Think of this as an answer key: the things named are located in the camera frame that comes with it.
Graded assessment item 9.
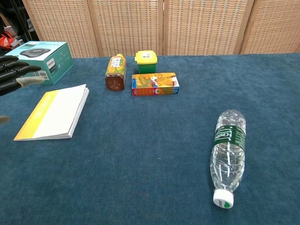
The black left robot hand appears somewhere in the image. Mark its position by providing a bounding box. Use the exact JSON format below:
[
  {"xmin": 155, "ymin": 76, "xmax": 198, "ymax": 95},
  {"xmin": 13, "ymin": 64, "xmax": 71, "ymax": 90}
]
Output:
[{"xmin": 0, "ymin": 55, "xmax": 45, "ymax": 125}]

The blue table cloth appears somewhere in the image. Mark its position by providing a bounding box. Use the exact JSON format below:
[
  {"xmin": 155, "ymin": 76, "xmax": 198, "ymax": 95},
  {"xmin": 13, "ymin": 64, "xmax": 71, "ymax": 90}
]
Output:
[{"xmin": 0, "ymin": 52, "xmax": 300, "ymax": 225}]

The orange bag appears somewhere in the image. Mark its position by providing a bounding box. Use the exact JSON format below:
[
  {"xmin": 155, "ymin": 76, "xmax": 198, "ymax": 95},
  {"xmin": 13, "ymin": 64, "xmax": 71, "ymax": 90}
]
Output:
[{"xmin": 0, "ymin": 33, "xmax": 16, "ymax": 49}]

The orange yellow carton box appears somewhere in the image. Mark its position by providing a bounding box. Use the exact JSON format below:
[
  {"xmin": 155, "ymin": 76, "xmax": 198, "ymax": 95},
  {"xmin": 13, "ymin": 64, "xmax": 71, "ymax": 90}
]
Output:
[{"xmin": 131, "ymin": 72, "xmax": 180, "ymax": 97}]

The clear water bottle green label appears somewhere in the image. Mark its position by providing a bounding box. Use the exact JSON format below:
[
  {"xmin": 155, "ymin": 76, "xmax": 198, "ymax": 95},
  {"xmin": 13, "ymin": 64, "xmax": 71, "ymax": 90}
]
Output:
[{"xmin": 210, "ymin": 109, "xmax": 247, "ymax": 209}]

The wooden woven folding screen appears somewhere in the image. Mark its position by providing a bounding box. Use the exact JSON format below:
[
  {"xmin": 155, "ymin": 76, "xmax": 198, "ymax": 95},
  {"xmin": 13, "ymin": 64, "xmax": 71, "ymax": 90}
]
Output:
[{"xmin": 22, "ymin": 0, "xmax": 300, "ymax": 58}]

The brown tea bottle yellow label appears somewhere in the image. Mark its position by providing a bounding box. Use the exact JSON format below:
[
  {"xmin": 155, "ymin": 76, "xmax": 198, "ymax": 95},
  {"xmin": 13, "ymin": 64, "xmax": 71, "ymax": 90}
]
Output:
[{"xmin": 105, "ymin": 53, "xmax": 127, "ymax": 91}]

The white notebook with yellow cover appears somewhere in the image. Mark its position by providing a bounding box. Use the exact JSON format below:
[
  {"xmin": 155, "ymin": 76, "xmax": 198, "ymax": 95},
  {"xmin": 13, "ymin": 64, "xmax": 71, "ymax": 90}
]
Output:
[{"xmin": 13, "ymin": 84, "xmax": 90, "ymax": 142}]

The teal speaker product box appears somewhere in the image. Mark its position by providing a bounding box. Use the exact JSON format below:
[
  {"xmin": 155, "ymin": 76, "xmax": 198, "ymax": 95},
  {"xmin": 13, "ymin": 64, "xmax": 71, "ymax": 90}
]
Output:
[{"xmin": 4, "ymin": 41, "xmax": 75, "ymax": 85}]

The green bin with yellow lid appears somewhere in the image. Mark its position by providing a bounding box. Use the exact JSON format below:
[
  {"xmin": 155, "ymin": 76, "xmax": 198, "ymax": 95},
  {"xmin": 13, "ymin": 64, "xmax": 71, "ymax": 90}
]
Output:
[{"xmin": 134, "ymin": 50, "xmax": 158, "ymax": 75}]

